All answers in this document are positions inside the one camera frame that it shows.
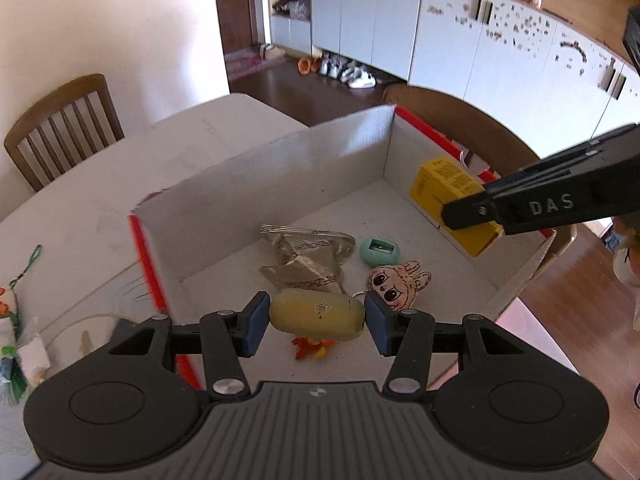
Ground yellow cardboard box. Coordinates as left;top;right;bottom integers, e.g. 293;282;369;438
409;155;506;258

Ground white crumpled tissue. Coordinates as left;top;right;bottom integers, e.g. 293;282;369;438
17;318;51;388

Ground green fringe decoration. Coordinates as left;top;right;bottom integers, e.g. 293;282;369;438
1;356;28;405

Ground dark brown door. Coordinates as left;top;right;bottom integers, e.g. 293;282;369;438
216;0;257;55

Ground brown wooden chair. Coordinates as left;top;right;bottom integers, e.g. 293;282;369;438
382;83;580;271
3;73;125;192

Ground yellowish oblong soft pouch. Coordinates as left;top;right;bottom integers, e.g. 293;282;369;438
269;288;366;341

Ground red dragon plush toy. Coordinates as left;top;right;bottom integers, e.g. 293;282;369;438
292;337;335;360

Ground white wall cabinet unit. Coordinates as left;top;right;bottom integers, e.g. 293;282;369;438
268;0;639;156

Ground teal plastic pencil sharpener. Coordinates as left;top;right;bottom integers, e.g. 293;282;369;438
359;237;400;268

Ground colourful sachet with green cord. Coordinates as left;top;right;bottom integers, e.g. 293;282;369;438
1;244;42;347

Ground red cardboard shoe box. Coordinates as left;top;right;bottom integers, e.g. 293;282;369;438
127;103;580;391

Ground silver foil snack bag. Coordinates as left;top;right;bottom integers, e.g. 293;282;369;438
259;224;356;294

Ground cartoon bunny face plush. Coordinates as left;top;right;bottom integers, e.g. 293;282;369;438
367;260;432;311

